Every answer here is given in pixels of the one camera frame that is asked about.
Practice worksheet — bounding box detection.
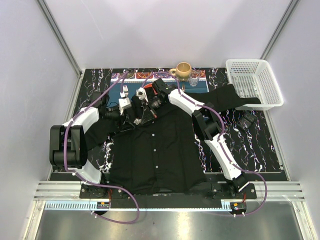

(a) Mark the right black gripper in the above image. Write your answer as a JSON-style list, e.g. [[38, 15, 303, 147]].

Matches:
[[140, 96, 167, 125]]

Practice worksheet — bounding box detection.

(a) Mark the black button shirt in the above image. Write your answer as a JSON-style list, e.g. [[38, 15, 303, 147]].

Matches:
[[82, 84, 263, 196]]

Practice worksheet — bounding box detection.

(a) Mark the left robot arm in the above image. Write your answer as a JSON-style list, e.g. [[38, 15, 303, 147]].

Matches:
[[49, 92, 135, 198]]

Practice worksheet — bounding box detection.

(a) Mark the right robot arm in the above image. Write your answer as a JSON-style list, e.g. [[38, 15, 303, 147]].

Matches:
[[135, 78, 249, 199]]

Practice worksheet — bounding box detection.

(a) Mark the red floral plate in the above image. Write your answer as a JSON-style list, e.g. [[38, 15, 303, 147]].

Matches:
[[143, 84, 154, 89]]

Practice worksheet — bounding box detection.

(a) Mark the silver fork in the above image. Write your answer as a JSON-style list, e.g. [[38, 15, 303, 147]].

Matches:
[[120, 85, 129, 98]]

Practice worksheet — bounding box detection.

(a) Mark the blue patterned placemat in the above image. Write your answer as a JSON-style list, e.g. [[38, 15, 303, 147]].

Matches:
[[108, 72, 209, 102]]

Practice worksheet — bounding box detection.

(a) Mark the silver knife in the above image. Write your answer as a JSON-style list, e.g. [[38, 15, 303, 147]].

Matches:
[[181, 84, 186, 92]]

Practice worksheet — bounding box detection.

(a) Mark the tan ceramic mug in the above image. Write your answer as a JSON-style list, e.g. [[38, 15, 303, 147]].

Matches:
[[169, 62, 192, 82]]

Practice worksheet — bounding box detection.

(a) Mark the clear drinking glass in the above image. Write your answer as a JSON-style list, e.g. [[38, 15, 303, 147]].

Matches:
[[189, 71, 201, 87]]

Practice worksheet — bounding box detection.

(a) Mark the small black box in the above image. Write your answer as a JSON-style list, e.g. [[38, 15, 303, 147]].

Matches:
[[236, 111, 257, 131]]

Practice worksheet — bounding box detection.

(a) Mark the white plastic basket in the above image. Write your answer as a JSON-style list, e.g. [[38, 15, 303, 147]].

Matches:
[[225, 58, 284, 111]]

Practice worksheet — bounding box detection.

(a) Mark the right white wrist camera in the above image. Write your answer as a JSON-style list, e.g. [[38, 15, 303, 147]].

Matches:
[[135, 87, 148, 101]]

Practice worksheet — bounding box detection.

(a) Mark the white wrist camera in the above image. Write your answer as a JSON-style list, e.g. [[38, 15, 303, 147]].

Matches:
[[135, 87, 148, 101], [118, 91, 132, 116]]

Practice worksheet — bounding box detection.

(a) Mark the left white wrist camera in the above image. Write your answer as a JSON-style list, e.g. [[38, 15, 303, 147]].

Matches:
[[118, 91, 132, 116]]

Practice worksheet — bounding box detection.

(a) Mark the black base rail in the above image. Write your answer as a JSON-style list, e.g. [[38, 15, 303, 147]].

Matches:
[[79, 176, 257, 211]]

